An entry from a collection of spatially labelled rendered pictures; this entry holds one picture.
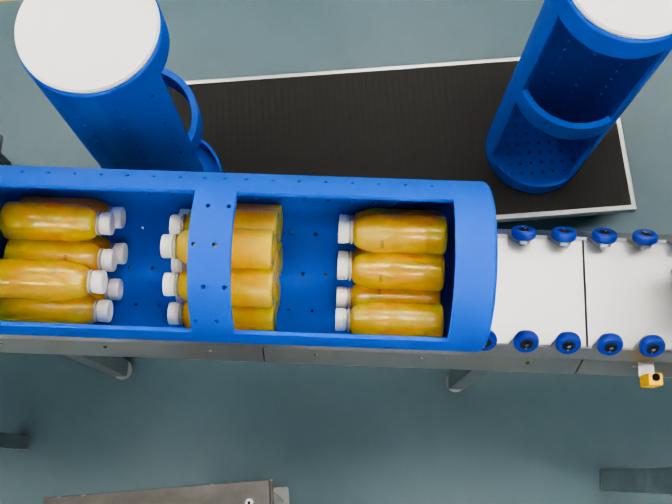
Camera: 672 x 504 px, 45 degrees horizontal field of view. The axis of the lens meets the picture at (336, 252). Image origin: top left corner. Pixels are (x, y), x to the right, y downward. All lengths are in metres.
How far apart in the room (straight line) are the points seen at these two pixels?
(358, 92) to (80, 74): 1.11
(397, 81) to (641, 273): 1.18
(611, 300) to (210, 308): 0.75
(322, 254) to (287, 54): 1.36
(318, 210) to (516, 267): 0.39
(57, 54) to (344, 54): 1.30
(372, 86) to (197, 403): 1.09
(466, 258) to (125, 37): 0.79
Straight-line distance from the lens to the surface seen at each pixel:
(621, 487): 2.36
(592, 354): 1.58
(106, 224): 1.43
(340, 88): 2.54
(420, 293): 1.43
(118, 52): 1.64
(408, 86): 2.55
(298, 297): 1.49
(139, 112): 1.72
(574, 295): 1.59
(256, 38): 2.81
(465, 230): 1.25
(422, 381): 2.45
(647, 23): 1.71
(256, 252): 1.30
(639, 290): 1.63
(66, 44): 1.67
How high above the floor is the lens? 2.42
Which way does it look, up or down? 75 degrees down
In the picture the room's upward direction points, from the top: 1 degrees counter-clockwise
